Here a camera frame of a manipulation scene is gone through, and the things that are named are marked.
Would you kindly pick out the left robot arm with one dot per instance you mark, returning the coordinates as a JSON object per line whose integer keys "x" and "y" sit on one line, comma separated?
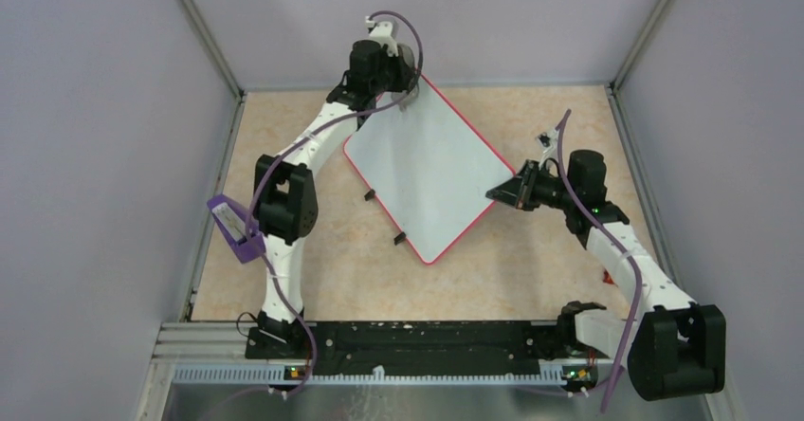
{"x": 285, "y": 204}

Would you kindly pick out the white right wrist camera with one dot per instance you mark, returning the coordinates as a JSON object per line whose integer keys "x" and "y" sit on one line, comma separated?
{"x": 548, "y": 143}

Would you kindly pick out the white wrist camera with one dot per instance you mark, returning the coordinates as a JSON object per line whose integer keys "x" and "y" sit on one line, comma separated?
{"x": 548, "y": 143}
{"x": 383, "y": 33}

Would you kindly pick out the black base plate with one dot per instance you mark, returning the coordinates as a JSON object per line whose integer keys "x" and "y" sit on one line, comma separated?
{"x": 422, "y": 348}

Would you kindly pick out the purple box holder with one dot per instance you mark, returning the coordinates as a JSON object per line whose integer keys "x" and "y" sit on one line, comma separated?
{"x": 230, "y": 218}

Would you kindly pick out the silver mesh eraser sponge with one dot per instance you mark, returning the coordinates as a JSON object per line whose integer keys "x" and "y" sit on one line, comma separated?
{"x": 408, "y": 80}

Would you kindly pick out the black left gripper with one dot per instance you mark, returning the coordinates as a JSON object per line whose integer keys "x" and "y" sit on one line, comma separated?
{"x": 403, "y": 75}

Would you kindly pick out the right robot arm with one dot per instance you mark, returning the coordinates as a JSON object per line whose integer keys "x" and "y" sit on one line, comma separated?
{"x": 641, "y": 305}

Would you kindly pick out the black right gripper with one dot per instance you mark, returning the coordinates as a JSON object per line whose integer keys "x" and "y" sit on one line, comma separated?
{"x": 519, "y": 191}

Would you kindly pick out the aluminium frame rail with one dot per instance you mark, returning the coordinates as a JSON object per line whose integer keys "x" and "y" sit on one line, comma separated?
{"x": 199, "y": 371}

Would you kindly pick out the pink-framed whiteboard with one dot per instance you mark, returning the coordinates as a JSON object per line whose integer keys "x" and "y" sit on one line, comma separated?
{"x": 429, "y": 168}

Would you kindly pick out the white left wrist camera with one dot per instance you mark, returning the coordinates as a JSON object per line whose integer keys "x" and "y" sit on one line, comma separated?
{"x": 383, "y": 33}

